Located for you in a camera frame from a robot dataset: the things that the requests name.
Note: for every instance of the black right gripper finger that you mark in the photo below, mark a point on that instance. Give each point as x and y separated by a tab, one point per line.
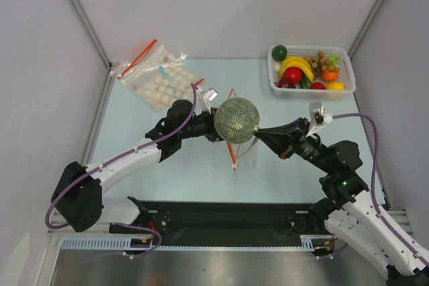
276	144
282	133

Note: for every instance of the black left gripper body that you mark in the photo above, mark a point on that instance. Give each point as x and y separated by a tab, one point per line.
204	126

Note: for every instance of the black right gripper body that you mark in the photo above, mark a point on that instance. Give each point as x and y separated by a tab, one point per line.
291	137

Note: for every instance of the green netted melon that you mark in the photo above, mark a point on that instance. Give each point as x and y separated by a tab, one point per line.
236	120

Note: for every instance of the clear zip bag red zipper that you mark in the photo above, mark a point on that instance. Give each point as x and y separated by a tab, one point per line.
237	151

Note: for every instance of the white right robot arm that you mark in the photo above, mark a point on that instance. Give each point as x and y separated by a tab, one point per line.
350	211

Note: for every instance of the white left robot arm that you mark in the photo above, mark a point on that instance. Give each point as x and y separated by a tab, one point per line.
77	200

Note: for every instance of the polka dot zip bags pile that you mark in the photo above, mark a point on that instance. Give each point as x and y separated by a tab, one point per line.
161	78

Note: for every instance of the clear bag with red zipper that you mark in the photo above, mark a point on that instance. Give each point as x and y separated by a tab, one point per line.
133	59

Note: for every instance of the green cucumber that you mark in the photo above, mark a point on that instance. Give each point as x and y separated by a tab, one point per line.
303	83

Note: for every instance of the small red tomato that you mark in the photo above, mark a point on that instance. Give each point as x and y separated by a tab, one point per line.
317	86

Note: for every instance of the dark red apple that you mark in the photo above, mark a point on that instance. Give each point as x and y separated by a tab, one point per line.
285	83

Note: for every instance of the yellow lemon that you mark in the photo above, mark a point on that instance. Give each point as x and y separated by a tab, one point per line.
337	86

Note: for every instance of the bright red apple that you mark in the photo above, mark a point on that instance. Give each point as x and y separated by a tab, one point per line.
294	74

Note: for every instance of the orange tangerine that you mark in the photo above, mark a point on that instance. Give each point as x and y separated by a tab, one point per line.
329	75

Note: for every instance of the yellow banana bunch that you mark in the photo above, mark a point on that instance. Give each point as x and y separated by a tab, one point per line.
296	61

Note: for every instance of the white plastic fruit basket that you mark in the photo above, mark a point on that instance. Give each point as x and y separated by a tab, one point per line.
346	74

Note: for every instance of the green lime ball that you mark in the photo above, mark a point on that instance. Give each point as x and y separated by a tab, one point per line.
279	53

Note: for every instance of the green leafy vegetable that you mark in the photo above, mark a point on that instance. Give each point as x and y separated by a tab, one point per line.
334	59

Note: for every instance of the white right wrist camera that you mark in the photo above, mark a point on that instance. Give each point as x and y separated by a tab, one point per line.
319	118

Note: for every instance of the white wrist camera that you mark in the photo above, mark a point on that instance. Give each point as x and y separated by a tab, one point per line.
319	118
205	97

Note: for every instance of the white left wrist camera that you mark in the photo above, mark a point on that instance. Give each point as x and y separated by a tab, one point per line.
205	97

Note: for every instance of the white slotted cable duct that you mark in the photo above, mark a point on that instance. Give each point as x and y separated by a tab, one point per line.
139	244

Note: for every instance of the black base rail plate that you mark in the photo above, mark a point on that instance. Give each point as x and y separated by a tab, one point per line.
219	220

